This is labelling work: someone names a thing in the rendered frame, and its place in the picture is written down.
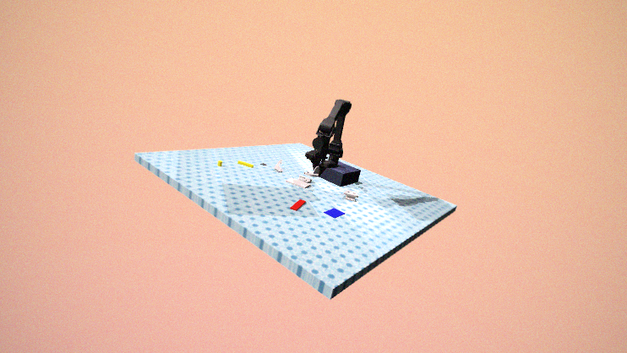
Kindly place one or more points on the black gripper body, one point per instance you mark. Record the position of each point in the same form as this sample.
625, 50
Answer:
325, 162

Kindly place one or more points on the red flat bar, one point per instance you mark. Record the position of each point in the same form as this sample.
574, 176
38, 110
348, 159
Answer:
298, 204

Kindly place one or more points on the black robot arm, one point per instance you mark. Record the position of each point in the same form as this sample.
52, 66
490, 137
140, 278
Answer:
327, 128

